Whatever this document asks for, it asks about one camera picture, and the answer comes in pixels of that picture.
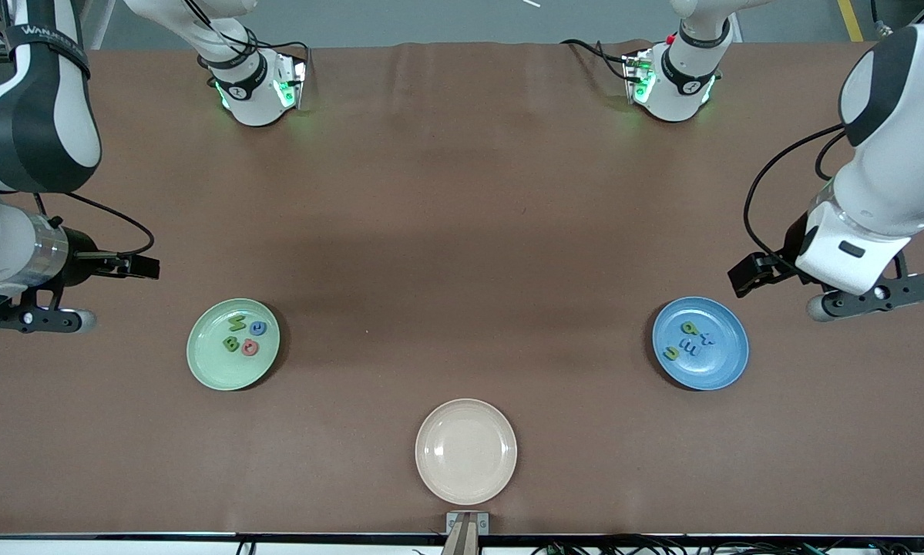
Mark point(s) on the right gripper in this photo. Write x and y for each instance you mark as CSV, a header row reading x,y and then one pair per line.
x,y
82,252

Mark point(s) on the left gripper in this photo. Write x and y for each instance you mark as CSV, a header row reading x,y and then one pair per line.
x,y
791,243

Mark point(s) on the green letter q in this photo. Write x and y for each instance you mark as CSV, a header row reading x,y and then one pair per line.
x,y
690,327

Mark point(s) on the blue letter m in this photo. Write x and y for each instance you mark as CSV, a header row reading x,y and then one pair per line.
x,y
691,348

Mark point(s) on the green letter B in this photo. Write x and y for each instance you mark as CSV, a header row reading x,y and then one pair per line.
x,y
231,344

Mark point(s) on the green letter W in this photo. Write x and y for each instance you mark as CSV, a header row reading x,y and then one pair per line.
x,y
238,320

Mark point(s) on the pink letter Q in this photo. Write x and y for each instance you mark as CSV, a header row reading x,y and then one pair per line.
x,y
245,348

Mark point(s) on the green letter u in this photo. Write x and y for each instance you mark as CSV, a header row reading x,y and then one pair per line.
x,y
670,356

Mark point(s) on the blue letter P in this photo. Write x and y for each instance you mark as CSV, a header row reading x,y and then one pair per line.
x,y
257,327

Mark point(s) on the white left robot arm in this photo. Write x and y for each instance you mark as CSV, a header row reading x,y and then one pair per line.
x,y
901,139

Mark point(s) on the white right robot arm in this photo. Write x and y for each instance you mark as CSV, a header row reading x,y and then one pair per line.
x,y
30,116

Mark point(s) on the blue plastic plate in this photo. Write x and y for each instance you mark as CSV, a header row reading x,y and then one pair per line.
x,y
720,370

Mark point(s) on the green plastic plate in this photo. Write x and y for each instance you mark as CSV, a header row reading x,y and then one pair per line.
x,y
215,370

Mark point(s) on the brown table mat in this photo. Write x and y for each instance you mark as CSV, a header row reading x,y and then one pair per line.
x,y
431,193

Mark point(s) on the beige plastic plate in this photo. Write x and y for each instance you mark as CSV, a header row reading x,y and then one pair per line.
x,y
465,451

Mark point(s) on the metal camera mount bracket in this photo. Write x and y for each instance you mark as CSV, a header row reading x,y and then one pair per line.
x,y
467,532

